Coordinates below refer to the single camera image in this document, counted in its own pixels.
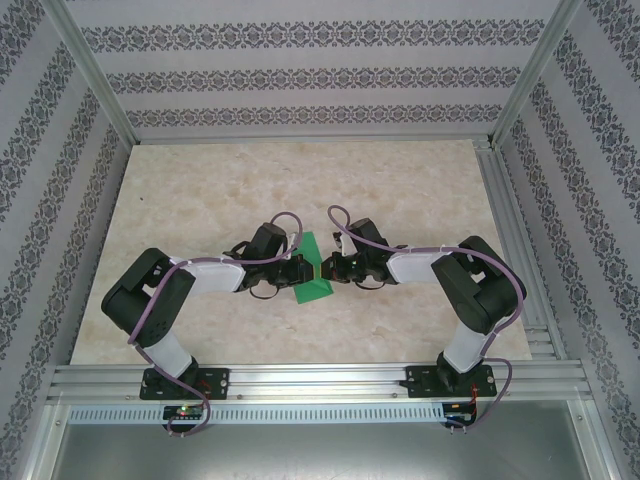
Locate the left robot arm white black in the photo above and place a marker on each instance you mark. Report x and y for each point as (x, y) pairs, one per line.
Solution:
(150, 310)

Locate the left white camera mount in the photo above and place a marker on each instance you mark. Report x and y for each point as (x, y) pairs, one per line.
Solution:
(294, 241)

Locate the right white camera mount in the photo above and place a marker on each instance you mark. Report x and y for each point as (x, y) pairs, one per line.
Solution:
(346, 242)

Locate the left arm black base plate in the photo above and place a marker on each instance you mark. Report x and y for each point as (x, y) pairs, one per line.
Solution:
(217, 382)

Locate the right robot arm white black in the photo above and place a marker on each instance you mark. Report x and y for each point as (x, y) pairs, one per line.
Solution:
(470, 295)

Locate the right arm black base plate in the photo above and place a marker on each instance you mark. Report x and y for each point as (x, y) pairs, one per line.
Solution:
(420, 382)

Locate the aluminium side frame rail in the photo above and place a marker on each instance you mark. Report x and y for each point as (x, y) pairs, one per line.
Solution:
(507, 210)

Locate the aluminium back frame rail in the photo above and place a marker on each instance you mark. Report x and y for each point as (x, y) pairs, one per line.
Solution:
(300, 140)

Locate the aluminium mounting rail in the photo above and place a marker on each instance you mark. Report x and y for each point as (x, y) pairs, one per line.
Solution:
(320, 375)

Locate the green square paper sheet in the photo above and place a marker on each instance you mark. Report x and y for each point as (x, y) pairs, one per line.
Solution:
(315, 292)

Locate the sheet metal tray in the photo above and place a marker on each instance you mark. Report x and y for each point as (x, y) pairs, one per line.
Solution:
(320, 450)

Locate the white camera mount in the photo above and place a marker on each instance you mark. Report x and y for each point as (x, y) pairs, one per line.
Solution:
(294, 241)
(346, 242)

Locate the aluminium frame post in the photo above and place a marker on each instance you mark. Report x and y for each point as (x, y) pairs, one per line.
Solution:
(91, 65)
(537, 65)

